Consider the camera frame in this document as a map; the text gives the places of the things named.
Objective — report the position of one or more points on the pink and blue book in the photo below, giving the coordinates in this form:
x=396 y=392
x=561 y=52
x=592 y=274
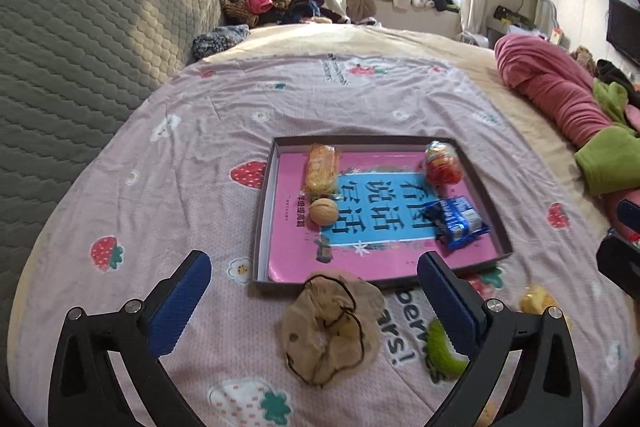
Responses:
x=295 y=257

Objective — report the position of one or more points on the yellow cake packet red label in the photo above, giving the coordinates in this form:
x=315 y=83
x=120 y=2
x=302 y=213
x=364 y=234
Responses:
x=535 y=299

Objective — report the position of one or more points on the green blanket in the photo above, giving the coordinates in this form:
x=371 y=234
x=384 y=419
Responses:
x=605 y=157

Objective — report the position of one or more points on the white framed vanity mirror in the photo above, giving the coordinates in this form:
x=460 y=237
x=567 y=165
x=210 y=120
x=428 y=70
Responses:
x=545 y=14

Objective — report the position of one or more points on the brown stuffed toy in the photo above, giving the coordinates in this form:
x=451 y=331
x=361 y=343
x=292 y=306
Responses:
x=582 y=56

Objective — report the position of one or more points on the black bag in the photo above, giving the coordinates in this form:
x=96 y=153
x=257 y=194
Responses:
x=505 y=13

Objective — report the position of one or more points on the pink strawberry print bedsheet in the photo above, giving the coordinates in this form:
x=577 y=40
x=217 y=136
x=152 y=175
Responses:
x=200 y=132

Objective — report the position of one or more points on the pink quilt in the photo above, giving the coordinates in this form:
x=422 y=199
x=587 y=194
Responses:
x=550 y=87

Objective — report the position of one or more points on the beige mesh hair scrunchie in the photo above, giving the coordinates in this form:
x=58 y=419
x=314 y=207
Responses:
x=320 y=342

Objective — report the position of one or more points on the black television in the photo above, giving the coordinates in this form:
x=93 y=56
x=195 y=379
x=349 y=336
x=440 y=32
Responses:
x=622 y=29

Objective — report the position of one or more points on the red snack packet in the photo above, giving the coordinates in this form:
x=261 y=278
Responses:
x=442 y=164

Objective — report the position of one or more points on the white dresser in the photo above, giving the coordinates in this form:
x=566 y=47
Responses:
x=492 y=31

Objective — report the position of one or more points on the dark blue knitted cloth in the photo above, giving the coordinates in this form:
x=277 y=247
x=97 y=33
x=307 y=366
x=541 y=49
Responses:
x=220 y=41

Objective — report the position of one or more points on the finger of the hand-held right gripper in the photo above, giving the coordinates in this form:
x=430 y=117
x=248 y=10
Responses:
x=620 y=259
x=629 y=210

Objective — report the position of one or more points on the green fuzzy hair scrunchie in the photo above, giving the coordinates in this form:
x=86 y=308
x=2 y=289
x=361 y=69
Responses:
x=440 y=349

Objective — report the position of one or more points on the blue snack packet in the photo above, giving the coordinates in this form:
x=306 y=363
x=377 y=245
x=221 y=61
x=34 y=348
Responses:
x=457 y=219

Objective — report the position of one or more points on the dark cardboard box tray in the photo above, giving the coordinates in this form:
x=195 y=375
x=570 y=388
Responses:
x=264 y=217

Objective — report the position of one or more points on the orange biscuit packet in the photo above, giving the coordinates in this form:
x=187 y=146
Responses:
x=320 y=172

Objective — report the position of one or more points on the grey quilted headboard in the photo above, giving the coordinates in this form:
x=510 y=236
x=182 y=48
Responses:
x=75 y=57

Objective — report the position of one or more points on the black garment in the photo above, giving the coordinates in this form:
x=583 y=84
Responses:
x=612 y=72

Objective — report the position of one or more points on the walnut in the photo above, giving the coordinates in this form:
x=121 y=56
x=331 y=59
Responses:
x=324 y=212

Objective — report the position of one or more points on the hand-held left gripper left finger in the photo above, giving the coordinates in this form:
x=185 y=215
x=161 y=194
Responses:
x=180 y=302

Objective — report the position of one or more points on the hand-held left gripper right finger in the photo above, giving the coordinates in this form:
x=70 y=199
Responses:
x=447 y=307

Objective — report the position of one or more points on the window bench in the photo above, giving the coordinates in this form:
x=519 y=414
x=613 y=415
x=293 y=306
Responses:
x=425 y=22

